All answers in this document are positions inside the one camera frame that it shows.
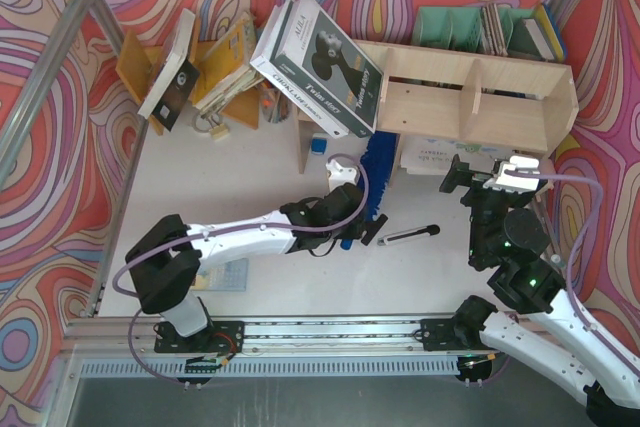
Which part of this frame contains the black plastic clip piece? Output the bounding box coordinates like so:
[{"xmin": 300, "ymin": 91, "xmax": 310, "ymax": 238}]
[{"xmin": 361, "ymin": 214, "xmax": 388, "ymax": 246}]

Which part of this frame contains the blue fluffy duster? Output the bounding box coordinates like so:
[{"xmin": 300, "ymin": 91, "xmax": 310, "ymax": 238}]
[{"xmin": 360, "ymin": 131, "xmax": 398, "ymax": 221}]

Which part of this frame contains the white black utility knife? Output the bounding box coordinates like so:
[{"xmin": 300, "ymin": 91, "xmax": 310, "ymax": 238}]
[{"xmin": 376, "ymin": 224, "xmax": 441, "ymax": 246}]

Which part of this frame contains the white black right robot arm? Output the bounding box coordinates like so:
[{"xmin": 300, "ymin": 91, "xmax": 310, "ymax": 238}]
[{"xmin": 439, "ymin": 155, "xmax": 639, "ymax": 426}]

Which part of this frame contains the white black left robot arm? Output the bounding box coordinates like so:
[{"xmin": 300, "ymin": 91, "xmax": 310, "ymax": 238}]
[{"xmin": 125, "ymin": 182, "xmax": 366, "ymax": 338}]

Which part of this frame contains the light wooden bookshelf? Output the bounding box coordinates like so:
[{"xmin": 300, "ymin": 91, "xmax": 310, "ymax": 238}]
[{"xmin": 294, "ymin": 39, "xmax": 580, "ymax": 188}]

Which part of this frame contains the white spiral notebook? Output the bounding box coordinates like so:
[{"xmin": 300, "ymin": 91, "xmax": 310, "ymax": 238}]
[{"xmin": 400, "ymin": 136, "xmax": 516, "ymax": 176}]

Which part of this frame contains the blue stamp block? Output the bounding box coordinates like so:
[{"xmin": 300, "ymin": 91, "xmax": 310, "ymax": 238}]
[{"xmin": 310, "ymin": 133, "xmax": 328, "ymax": 156}]

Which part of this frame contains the pink pig figure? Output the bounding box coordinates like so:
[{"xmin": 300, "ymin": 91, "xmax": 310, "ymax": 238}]
[{"xmin": 538, "ymin": 158, "xmax": 556, "ymax": 194}]

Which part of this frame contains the pencil holder with pens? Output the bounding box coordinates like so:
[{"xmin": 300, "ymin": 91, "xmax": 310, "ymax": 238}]
[{"xmin": 258, "ymin": 81, "xmax": 291, "ymax": 124}]

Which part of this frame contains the blue yellow calculator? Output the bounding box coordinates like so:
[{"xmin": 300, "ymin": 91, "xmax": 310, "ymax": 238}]
[{"xmin": 192, "ymin": 259, "xmax": 249, "ymax": 292}]

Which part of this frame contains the brass padlock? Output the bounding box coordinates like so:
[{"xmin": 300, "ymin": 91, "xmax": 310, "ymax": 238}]
[{"xmin": 191, "ymin": 114, "xmax": 230, "ymax": 141}]

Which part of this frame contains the green desk organizer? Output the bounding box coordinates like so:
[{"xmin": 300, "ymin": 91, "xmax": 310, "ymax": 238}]
[{"xmin": 411, "ymin": 7, "xmax": 556, "ymax": 61}]

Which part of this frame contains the blue yellow book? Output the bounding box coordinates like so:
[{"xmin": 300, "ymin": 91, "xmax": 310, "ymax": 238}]
[{"xmin": 523, "ymin": 3, "xmax": 568, "ymax": 63}]

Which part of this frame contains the yellow worn book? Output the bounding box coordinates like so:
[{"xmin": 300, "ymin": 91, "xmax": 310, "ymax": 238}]
[{"xmin": 193, "ymin": 11, "xmax": 262, "ymax": 117}]

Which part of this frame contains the white book black cover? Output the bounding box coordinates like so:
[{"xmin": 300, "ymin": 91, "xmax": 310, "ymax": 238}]
[{"xmin": 138, "ymin": 8, "xmax": 200, "ymax": 131}]

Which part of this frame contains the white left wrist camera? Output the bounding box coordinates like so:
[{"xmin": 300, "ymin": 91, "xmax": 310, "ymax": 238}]
[{"xmin": 325, "ymin": 155, "xmax": 360, "ymax": 192}]

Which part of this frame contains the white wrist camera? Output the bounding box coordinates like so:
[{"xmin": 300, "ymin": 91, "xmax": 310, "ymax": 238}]
[
  {"xmin": 483, "ymin": 155, "xmax": 540, "ymax": 194},
  {"xmin": 325, "ymin": 155, "xmax": 360, "ymax": 192}
]

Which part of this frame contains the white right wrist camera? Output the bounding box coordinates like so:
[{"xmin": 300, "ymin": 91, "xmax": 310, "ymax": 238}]
[{"xmin": 483, "ymin": 155, "xmax": 540, "ymax": 194}]

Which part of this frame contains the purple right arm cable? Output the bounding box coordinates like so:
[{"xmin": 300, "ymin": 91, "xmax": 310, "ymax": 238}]
[{"xmin": 504, "ymin": 171, "xmax": 640, "ymax": 378}]

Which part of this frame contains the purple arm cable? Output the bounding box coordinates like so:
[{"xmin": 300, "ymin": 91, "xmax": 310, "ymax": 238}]
[
  {"xmin": 504, "ymin": 171, "xmax": 640, "ymax": 378},
  {"xmin": 112, "ymin": 152, "xmax": 371, "ymax": 383}
]

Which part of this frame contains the aluminium mounting rail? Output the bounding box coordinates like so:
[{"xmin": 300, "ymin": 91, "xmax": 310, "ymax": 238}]
[{"xmin": 62, "ymin": 316, "xmax": 609, "ymax": 356}]

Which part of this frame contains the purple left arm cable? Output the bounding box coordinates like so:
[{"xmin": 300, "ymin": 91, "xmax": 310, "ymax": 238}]
[{"xmin": 112, "ymin": 152, "xmax": 371, "ymax": 383}]

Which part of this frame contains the aluminium frame post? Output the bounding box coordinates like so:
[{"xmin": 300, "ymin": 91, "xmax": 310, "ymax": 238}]
[{"xmin": 1, "ymin": 0, "xmax": 94, "ymax": 187}]

